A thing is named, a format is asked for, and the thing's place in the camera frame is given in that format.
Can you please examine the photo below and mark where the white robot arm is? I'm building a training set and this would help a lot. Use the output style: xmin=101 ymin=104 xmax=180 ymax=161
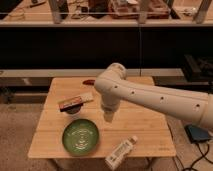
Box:
xmin=94 ymin=63 xmax=213 ymax=132

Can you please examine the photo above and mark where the orange and white box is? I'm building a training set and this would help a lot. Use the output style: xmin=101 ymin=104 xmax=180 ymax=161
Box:
xmin=58 ymin=92 xmax=93 ymax=112

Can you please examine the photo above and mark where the green round plate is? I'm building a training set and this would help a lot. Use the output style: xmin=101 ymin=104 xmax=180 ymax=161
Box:
xmin=62 ymin=119 xmax=99 ymax=157

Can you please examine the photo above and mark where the dark small bowl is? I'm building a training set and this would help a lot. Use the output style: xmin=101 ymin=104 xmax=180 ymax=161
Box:
xmin=66 ymin=104 xmax=82 ymax=115

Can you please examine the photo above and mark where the white plastic bottle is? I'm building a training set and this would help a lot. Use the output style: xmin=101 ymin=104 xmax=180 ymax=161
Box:
xmin=105 ymin=136 xmax=138 ymax=171

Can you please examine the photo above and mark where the red chili pepper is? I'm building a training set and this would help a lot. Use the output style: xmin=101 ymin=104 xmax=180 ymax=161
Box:
xmin=82 ymin=79 xmax=95 ymax=86

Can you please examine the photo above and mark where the wooden folding table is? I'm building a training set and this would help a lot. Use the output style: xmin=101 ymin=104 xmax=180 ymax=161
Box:
xmin=28 ymin=77 xmax=176 ymax=159

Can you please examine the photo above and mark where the black power adapter box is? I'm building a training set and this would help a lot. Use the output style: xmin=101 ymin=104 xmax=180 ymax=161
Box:
xmin=184 ymin=125 xmax=211 ymax=143

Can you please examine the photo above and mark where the black equipment case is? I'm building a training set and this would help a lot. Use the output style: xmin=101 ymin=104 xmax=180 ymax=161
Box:
xmin=181 ymin=55 xmax=213 ymax=82

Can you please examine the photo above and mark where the long workbench shelf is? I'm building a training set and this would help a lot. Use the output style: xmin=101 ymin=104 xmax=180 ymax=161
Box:
xmin=0 ymin=0 xmax=213 ymax=27

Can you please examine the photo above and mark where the black cable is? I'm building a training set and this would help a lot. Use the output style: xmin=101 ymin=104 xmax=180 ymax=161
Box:
xmin=173 ymin=142 xmax=213 ymax=171

